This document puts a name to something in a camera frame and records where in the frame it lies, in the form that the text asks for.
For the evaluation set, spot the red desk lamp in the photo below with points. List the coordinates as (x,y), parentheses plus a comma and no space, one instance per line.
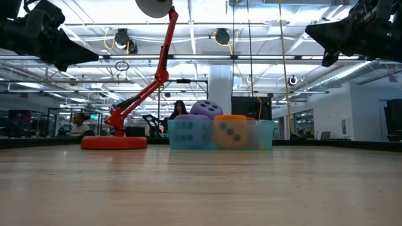
(113,142)

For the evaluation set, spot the long ceiling light strip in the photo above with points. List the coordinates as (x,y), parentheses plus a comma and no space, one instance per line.
(204,57)

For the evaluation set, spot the black power adapter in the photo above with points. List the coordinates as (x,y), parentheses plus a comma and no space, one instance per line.
(135,131)

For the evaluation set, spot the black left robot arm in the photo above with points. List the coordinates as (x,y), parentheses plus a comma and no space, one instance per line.
(12,31)

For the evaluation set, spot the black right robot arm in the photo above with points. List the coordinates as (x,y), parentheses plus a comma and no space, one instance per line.
(398,40)

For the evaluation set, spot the person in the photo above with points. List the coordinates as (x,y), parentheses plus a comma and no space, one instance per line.
(80,125)
(179,110)

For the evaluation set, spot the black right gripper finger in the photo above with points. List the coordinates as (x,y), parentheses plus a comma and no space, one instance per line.
(336,36)
(329,59)

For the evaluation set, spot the black cabinet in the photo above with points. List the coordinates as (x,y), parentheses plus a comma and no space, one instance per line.
(251,106)

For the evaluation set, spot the teal translucent plastic bin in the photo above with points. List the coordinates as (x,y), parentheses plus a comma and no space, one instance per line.
(264,135)

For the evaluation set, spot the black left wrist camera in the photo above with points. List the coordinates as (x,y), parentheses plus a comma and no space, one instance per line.
(47,14)

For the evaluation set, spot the black background robot arm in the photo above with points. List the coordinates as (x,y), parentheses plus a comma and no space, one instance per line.
(154,124)

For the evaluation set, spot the large purple foam die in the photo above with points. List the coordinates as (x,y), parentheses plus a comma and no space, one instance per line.
(205,109)
(188,135)

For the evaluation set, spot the large orange foam die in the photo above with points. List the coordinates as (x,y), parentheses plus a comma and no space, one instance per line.
(230,135)

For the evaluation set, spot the dark computer monitor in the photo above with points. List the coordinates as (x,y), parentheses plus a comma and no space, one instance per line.
(19,115)

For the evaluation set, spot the white building column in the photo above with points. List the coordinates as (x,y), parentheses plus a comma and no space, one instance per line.
(220,84)

